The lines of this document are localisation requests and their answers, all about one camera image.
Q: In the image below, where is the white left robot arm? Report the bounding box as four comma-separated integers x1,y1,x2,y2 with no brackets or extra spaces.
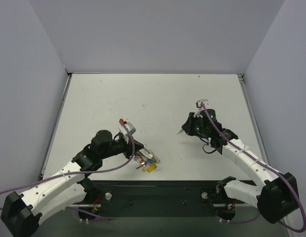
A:
0,130,144,237

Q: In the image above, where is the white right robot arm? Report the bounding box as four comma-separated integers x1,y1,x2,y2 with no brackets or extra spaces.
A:
182,109,299,224

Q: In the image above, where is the yellow key tag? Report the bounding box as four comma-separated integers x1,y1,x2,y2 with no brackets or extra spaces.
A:
142,164,156,173

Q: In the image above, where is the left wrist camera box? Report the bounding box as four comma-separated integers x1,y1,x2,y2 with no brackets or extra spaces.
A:
118,121,136,136

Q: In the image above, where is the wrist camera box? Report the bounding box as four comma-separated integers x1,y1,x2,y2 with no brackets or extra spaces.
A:
118,121,136,136
196,99,209,108

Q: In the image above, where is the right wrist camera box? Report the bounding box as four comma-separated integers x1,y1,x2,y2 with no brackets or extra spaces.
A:
196,99,209,108

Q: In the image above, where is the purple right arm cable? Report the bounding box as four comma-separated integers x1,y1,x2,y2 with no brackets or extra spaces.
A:
201,102,306,233

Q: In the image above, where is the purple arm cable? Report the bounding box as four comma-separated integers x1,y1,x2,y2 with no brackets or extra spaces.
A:
0,119,137,222
201,102,306,233

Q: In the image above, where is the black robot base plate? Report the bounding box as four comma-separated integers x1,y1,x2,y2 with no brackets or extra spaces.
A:
55,180,260,224

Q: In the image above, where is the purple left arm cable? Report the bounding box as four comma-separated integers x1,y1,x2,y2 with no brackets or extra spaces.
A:
0,119,137,222

